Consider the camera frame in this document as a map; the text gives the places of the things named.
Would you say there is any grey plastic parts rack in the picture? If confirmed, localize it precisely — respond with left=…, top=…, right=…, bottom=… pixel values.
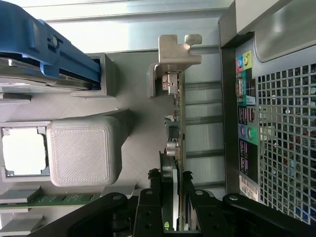
left=0, top=53, right=185, bottom=235

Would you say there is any green RAM stick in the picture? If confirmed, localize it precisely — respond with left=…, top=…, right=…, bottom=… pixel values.
left=0, top=194, right=104, bottom=207

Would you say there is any silver CPU chip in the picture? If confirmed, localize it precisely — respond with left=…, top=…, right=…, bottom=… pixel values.
left=2, top=128, right=49, bottom=176

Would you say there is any hard disk in blue bracket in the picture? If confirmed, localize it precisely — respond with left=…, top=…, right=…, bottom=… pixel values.
left=0, top=0, right=102, bottom=93

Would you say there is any open black PC case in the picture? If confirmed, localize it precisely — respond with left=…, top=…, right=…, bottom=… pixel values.
left=217, top=0, right=316, bottom=223

